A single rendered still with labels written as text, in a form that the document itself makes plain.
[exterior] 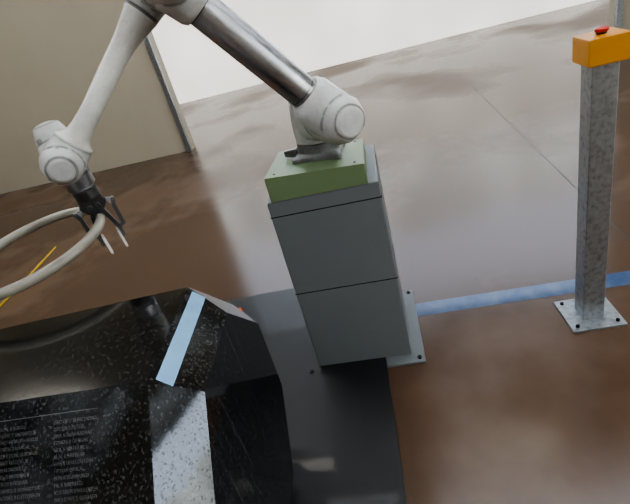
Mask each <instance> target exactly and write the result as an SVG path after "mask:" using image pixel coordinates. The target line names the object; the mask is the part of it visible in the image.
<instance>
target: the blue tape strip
mask: <svg viewBox="0 0 630 504"><path fill-rule="evenodd" d="M205 298H206V297H204V296H201V295H199V294H197V293H195V292H193V291H192V293H191V296H190V298H189V300H188V303H187V305H186V308H185V310H184V312H183V315H182V317H181V320H180V322H179V324H178V327H177V329H176V332H175V334H174V336H173V339H172V341H171V344H170V346H169V348H168V351H167V353H166V356H165V358H164V360H163V363H162V365H161V368H160V370H159V372H158V375H157V377H156V380H158V381H161V382H163V383H166V384H168V385H171V386H173V385H174V383H175V380H176V377H177V374H178V372H179V369H180V366H181V364H182V361H183V358H184V355H185V353H186V350H187V347H188V344H189V342H190V339H191V336H192V334H193V331H194V328H195V325H196V323H197V320H198V317H199V314H200V312H201V309H202V306H203V303H204V301H205Z"/></svg>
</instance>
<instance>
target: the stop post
mask: <svg viewBox="0 0 630 504"><path fill-rule="evenodd" d="M629 58H630V30H626V29H620V28H615V27H609V30H608V31H605V32H601V33H595V32H594V31H592V32H588V33H584V34H580V35H576V36H574V37H573V43H572V62H574V63H576V64H579V65H581V90H580V128H579V165H578V203H577V240H576V278H575V299H569V300H563V301H557V302H554V305H555V306H556V308H557V309H558V311H559V312H560V314H561V315H562V317H563V318H564V320H565V321H566V323H567V324H568V326H569V327H570V329H571V330H572V332H573V333H574V334H576V333H582V332H588V331H594V330H601V329H607V328H613V327H620V326H626V325H628V323H627V322H626V321H625V320H624V318H623V317H622V316H621V315H620V314H619V312H618V311H617V310H616V309H615V308H614V306H613V305H612V304H611V303H610V302H609V301H608V299H607V298H606V297H605V287H606V271H607V255H608V240H609V224H610V209H611V193H612V178H613V162H614V147H615V131H616V116H617V100H618V84H619V69H620V61H623V60H627V59H629Z"/></svg>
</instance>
